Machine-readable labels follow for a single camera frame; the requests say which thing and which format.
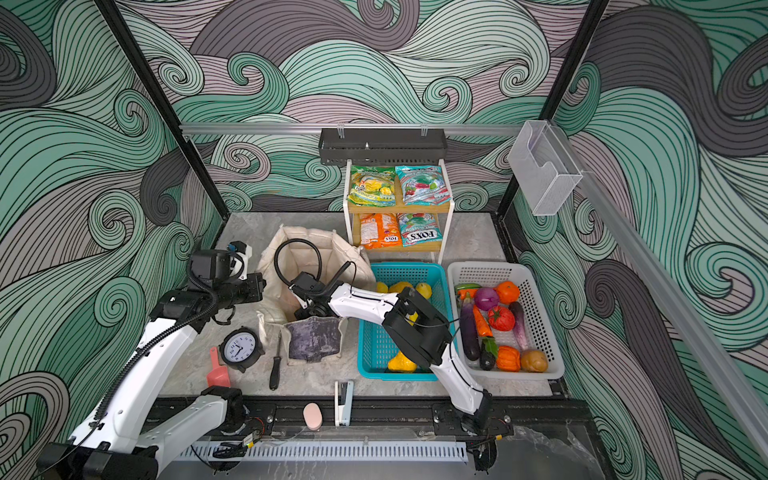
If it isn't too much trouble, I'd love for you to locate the beige canvas grocery bag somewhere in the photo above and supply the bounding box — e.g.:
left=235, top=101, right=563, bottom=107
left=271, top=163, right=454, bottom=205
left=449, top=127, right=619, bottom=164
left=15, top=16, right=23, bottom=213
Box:
left=256, top=225, right=378, bottom=365

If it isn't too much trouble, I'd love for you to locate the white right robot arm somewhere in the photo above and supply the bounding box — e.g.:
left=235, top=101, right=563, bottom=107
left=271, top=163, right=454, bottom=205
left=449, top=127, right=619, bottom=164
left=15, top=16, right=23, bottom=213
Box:
left=277, top=261, right=493, bottom=435

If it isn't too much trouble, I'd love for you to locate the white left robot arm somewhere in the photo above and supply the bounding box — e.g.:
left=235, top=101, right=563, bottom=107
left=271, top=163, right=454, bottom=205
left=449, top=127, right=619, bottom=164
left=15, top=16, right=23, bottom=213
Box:
left=34, top=241, right=266, bottom=479

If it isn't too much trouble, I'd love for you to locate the orange Fox's candy bag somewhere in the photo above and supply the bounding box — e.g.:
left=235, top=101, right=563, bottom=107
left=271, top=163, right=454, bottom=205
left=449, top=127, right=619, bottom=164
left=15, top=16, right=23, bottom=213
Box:
left=360, top=213, right=402, bottom=250

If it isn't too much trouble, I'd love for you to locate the yellow-green candy bag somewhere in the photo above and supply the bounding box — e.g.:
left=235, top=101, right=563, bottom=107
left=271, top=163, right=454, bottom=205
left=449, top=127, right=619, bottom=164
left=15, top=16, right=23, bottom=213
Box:
left=348, top=165, right=396, bottom=207

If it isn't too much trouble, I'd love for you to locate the green Fox's candy bag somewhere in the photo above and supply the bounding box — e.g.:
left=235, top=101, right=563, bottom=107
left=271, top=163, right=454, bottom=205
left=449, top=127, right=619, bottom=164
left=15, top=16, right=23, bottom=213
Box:
left=398, top=213, right=442, bottom=247

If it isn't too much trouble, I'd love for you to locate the green-red candy bag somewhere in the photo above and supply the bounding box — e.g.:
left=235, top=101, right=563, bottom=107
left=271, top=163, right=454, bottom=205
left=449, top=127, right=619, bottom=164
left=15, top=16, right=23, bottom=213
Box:
left=395, top=165, right=450, bottom=205

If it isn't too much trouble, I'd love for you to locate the teal plastic basket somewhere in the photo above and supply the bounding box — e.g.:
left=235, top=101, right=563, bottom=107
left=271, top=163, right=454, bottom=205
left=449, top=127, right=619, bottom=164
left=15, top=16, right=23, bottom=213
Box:
left=357, top=261, right=458, bottom=382

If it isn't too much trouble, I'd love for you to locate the yellow potato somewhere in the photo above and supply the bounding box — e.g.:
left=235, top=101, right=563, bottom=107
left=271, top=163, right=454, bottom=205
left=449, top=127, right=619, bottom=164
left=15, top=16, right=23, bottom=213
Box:
left=389, top=281, right=413, bottom=294

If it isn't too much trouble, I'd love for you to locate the black alarm clock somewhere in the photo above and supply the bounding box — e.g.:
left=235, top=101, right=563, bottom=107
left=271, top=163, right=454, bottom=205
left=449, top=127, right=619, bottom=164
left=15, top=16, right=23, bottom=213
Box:
left=218, top=327, right=265, bottom=373

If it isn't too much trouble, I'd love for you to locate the white wooden two-tier shelf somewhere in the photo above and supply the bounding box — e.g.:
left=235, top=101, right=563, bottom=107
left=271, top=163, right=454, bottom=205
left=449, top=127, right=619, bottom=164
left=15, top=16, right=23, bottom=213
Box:
left=342, top=159, right=455, bottom=264

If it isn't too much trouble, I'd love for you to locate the white stapler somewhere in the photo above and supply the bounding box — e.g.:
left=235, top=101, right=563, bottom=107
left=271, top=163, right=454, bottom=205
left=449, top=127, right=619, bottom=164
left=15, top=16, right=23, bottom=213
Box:
left=334, top=381, right=354, bottom=427

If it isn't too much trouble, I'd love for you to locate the yellow pear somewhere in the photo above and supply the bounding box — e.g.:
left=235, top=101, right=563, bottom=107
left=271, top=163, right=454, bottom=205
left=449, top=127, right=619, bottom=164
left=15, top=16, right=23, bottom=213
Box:
left=387, top=352, right=418, bottom=373

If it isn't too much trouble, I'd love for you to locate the yellow lemon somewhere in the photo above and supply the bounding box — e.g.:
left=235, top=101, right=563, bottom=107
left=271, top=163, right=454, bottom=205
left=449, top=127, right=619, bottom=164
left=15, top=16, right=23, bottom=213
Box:
left=415, top=282, right=433, bottom=300

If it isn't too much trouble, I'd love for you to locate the pink plastic scoop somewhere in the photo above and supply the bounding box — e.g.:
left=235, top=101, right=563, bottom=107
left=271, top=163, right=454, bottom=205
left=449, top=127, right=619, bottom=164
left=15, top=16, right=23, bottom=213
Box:
left=206, top=347, right=232, bottom=388

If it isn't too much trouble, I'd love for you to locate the pink eraser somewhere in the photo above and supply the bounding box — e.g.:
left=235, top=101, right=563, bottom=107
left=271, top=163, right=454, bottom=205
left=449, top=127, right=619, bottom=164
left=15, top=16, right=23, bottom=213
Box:
left=302, top=402, right=323, bottom=431

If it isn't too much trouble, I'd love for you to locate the purple eggplant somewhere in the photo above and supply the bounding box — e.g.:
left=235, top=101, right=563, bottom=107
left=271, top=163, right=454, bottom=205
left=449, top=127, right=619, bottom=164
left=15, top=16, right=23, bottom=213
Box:
left=459, top=296, right=481, bottom=361

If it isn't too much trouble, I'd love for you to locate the purple onion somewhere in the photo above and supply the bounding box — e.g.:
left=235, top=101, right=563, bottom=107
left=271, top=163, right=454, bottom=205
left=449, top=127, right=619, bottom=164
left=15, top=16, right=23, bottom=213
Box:
left=474, top=287, right=500, bottom=311

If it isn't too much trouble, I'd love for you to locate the orange carrot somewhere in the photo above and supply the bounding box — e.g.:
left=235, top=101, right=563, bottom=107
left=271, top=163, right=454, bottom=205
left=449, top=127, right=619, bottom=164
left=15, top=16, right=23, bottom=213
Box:
left=473, top=306, right=493, bottom=338

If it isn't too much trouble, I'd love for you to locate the red tomato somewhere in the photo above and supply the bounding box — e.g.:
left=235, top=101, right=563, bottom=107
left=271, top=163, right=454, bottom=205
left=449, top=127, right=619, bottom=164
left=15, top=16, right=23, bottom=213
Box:
left=487, top=305, right=516, bottom=332

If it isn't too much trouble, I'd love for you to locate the orange tangerine in white basket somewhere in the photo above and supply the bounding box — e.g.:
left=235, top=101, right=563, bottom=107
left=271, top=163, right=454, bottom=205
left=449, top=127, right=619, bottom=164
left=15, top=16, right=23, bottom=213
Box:
left=495, top=281, right=520, bottom=305

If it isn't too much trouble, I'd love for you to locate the orange bell pepper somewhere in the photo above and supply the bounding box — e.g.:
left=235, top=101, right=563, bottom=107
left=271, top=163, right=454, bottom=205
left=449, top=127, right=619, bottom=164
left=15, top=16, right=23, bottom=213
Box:
left=496, top=345, right=521, bottom=372

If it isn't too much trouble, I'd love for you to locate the white plastic basket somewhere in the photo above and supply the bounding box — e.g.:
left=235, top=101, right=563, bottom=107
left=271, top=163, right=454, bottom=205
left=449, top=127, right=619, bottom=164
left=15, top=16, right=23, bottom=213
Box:
left=447, top=261, right=565, bottom=381

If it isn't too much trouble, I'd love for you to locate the brown potato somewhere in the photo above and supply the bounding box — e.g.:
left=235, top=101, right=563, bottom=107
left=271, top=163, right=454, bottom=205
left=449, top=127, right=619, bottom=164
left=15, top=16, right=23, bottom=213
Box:
left=520, top=349, right=549, bottom=373

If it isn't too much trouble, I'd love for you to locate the black handled screwdriver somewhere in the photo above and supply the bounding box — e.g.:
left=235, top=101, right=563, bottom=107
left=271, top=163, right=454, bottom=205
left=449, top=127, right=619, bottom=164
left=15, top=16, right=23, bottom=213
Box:
left=269, top=338, right=282, bottom=391

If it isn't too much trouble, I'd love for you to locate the silver aluminium rail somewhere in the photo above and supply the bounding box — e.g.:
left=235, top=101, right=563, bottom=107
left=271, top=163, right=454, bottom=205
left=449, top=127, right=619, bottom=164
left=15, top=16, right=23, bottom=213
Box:
left=179, top=122, right=524, bottom=138

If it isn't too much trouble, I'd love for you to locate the black wall shelf tray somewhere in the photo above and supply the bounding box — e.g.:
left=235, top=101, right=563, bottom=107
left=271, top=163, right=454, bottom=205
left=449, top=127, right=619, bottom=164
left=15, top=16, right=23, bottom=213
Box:
left=318, top=127, right=448, bottom=167

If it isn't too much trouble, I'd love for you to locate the white slotted cable duct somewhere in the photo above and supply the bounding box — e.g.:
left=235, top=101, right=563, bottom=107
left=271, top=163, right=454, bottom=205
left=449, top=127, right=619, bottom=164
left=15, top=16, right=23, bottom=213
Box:
left=176, top=440, right=469, bottom=463

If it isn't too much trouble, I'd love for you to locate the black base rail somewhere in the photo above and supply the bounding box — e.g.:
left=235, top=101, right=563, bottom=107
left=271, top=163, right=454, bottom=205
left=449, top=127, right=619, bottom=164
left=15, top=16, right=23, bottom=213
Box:
left=243, top=395, right=597, bottom=440

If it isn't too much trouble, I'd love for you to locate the clear acrylic wall holder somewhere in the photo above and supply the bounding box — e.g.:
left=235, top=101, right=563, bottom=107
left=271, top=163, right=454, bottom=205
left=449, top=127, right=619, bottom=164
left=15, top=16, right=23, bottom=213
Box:
left=507, top=120, right=583, bottom=217

